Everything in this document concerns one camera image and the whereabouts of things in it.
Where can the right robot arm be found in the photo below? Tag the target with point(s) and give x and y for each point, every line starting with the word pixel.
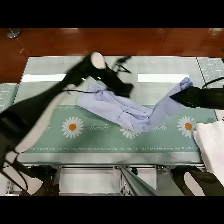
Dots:
pixel 203 98

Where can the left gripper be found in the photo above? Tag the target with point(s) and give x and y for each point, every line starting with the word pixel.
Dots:
pixel 118 85

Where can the light blue shirt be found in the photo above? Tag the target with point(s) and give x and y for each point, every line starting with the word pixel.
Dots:
pixel 128 113

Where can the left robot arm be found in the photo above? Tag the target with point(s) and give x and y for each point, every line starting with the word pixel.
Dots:
pixel 30 110

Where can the silver frame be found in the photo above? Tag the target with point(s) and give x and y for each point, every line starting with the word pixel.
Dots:
pixel 133 181

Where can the white garment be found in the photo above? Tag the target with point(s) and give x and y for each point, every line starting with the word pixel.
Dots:
pixel 211 146

